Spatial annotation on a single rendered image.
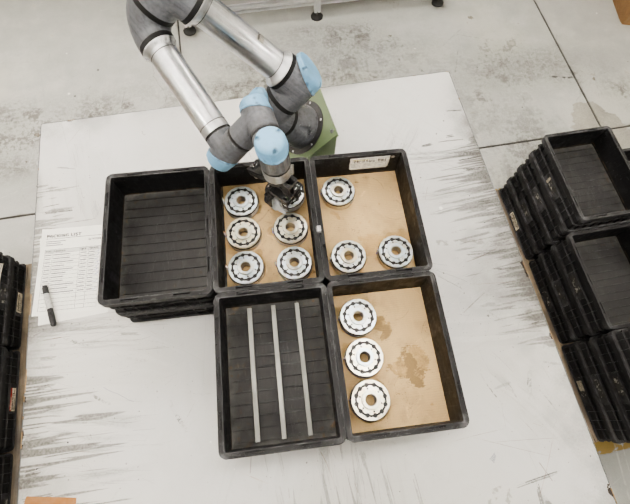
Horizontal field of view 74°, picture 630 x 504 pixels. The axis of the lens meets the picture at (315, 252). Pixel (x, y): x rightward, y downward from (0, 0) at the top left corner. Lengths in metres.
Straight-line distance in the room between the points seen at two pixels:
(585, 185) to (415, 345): 1.18
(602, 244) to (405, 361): 1.22
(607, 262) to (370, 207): 1.15
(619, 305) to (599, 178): 0.54
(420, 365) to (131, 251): 0.90
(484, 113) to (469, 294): 1.58
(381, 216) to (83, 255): 0.98
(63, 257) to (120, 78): 1.62
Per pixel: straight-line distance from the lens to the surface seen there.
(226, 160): 1.12
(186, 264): 1.30
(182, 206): 1.39
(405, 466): 1.35
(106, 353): 1.45
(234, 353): 1.21
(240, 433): 1.19
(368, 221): 1.32
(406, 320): 1.24
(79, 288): 1.54
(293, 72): 1.31
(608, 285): 2.11
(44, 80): 3.18
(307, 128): 1.48
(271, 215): 1.32
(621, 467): 2.44
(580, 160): 2.19
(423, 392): 1.22
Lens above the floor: 2.01
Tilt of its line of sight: 68 degrees down
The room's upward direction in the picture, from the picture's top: 4 degrees clockwise
